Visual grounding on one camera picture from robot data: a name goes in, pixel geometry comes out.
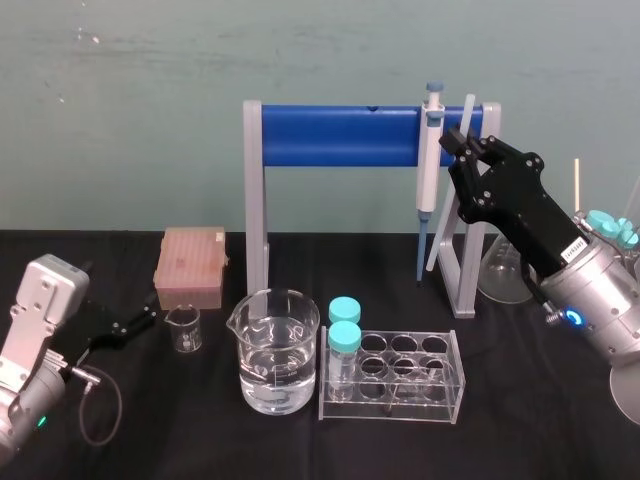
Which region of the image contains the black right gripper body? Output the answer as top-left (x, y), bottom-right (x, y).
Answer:
top-left (447, 137), bottom-right (591, 277)

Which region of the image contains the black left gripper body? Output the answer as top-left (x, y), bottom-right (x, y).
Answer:
top-left (59, 298), bottom-right (126, 362)

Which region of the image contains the clear glass stirring rod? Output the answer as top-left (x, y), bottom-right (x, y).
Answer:
top-left (425, 93), bottom-right (475, 274)

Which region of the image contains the white and blue pipette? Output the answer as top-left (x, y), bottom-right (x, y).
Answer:
top-left (415, 81), bottom-right (448, 288)

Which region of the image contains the small glass beaker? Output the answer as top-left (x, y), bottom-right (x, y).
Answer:
top-left (163, 304), bottom-right (203, 355)

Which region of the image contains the pink pipette tip box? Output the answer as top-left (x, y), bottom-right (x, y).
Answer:
top-left (153, 227), bottom-right (231, 311)

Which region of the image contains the glass conical flask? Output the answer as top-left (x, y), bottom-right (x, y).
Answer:
top-left (476, 232), bottom-right (537, 307)

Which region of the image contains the bottle with teal cap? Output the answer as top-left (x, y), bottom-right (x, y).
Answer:
top-left (585, 209), bottom-right (622, 247)
top-left (614, 216), bottom-right (640, 252)

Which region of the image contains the grey and blue pipette stand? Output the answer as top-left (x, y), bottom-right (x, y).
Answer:
top-left (243, 99), bottom-right (502, 319)

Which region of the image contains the black table cloth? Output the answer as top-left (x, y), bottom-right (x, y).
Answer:
top-left (0, 228), bottom-right (640, 480)

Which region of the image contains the large glass beaker with water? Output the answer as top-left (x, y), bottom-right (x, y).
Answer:
top-left (225, 286), bottom-right (322, 415)

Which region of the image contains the glass vial with teal cap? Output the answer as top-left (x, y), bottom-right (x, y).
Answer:
top-left (326, 320), bottom-right (363, 404)
top-left (328, 295), bottom-right (363, 329)

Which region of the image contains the clear acrylic tube rack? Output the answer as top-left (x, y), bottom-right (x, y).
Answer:
top-left (317, 327), bottom-right (468, 426)

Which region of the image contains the thin dark left wrist cable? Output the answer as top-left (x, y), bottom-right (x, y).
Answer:
top-left (63, 366), bottom-right (124, 447)

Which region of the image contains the thin dark wrist cable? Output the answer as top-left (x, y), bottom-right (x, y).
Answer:
top-left (63, 366), bottom-right (124, 447)
top-left (524, 267), bottom-right (562, 327)

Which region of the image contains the thin dark right wrist cable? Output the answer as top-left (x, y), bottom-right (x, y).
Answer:
top-left (524, 267), bottom-right (562, 327)

